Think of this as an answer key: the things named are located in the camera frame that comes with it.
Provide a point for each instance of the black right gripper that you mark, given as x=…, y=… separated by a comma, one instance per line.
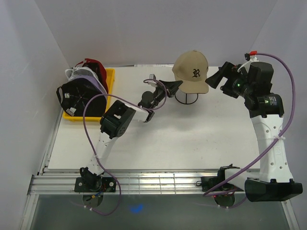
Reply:
x=226, y=71

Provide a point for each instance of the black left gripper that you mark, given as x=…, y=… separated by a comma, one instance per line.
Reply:
x=172, y=86

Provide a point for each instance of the tan R baseball cap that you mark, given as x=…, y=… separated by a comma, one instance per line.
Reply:
x=192, y=67

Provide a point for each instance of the purple LA baseball cap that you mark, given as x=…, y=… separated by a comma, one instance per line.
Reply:
x=92, y=80

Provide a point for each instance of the black NY baseball cap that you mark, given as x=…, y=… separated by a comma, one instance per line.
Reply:
x=76, y=95

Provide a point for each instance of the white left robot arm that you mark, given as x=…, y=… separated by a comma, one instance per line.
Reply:
x=116, y=120

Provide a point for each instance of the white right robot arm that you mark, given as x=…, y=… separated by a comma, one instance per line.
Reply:
x=275, y=181

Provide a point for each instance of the yellow plastic bin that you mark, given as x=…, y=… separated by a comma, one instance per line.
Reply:
x=110, y=83

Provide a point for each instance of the red baseball cap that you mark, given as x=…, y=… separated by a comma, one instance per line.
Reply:
x=96, y=67

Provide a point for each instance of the white baseball cap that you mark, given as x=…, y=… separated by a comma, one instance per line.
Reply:
x=80, y=71

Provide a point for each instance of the black wire hat stand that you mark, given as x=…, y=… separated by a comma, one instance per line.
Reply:
x=186, y=98

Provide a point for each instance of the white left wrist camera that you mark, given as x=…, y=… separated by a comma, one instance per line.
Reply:
x=151, y=80

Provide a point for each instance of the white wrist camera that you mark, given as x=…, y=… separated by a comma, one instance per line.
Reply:
x=250, y=58
x=151, y=80

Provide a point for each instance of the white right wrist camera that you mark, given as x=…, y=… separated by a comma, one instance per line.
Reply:
x=250, y=58

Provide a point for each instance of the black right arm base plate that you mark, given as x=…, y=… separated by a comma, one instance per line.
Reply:
x=207, y=182

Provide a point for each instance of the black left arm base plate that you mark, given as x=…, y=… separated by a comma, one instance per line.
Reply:
x=104, y=184

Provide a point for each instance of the aluminium frame rail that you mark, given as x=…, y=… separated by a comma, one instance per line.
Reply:
x=133, y=182

